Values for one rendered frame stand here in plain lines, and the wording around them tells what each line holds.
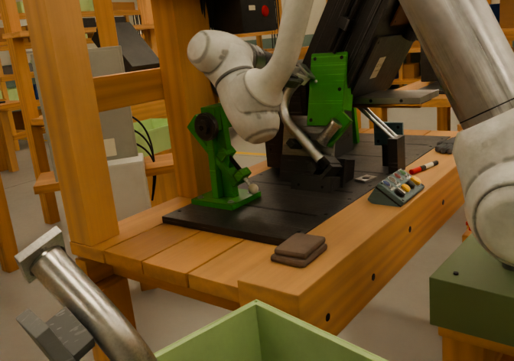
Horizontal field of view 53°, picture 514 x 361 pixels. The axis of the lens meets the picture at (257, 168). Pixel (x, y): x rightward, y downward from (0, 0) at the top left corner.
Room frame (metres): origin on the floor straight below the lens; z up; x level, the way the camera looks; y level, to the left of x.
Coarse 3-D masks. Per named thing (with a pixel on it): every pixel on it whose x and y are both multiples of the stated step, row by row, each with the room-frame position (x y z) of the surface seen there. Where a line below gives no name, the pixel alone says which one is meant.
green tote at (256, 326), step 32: (224, 320) 0.65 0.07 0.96; (256, 320) 0.69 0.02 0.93; (288, 320) 0.64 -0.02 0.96; (160, 352) 0.59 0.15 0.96; (192, 352) 0.61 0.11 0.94; (224, 352) 0.65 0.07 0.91; (256, 352) 0.68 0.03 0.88; (288, 352) 0.64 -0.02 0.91; (320, 352) 0.59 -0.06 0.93; (352, 352) 0.55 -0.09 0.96
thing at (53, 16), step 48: (48, 0) 1.20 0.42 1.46; (192, 0) 1.55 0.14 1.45; (48, 48) 1.20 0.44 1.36; (48, 96) 1.23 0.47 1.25; (192, 96) 1.51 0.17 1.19; (96, 144) 1.24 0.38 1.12; (192, 144) 1.50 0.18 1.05; (96, 192) 1.22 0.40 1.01; (192, 192) 1.51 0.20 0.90; (96, 240) 1.20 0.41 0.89
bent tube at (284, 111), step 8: (304, 64) 1.54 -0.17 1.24; (304, 72) 1.50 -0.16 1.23; (288, 88) 1.53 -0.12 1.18; (296, 88) 1.53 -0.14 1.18; (288, 96) 1.53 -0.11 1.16; (280, 104) 1.54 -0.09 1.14; (288, 104) 1.54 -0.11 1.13; (280, 112) 1.53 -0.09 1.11; (288, 112) 1.53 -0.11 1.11; (288, 120) 1.51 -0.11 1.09; (288, 128) 1.50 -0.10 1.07; (296, 128) 1.49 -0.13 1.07; (296, 136) 1.48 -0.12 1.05; (304, 136) 1.47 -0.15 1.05; (304, 144) 1.45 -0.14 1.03; (312, 144) 1.45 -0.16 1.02; (312, 152) 1.43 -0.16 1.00; (320, 152) 1.43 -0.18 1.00; (320, 160) 1.44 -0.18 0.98
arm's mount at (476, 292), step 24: (456, 264) 0.80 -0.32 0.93; (480, 264) 0.80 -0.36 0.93; (432, 288) 0.76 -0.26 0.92; (456, 288) 0.73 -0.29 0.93; (480, 288) 0.71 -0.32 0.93; (504, 288) 0.71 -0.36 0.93; (432, 312) 0.76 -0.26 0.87; (456, 312) 0.73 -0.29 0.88; (480, 312) 0.71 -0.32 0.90; (504, 312) 0.69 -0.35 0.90; (480, 336) 0.71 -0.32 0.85; (504, 336) 0.69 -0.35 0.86
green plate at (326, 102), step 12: (312, 60) 1.54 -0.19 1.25; (324, 60) 1.51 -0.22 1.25; (336, 60) 1.49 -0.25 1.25; (312, 72) 1.53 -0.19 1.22; (324, 72) 1.51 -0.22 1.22; (336, 72) 1.48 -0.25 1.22; (312, 84) 1.52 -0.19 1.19; (324, 84) 1.50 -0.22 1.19; (336, 84) 1.47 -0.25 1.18; (312, 96) 1.51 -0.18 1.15; (324, 96) 1.49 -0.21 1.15; (336, 96) 1.47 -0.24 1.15; (348, 96) 1.50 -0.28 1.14; (312, 108) 1.51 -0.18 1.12; (324, 108) 1.48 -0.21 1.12; (336, 108) 1.46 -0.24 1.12; (348, 108) 1.50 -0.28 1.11; (312, 120) 1.50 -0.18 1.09; (324, 120) 1.47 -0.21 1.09
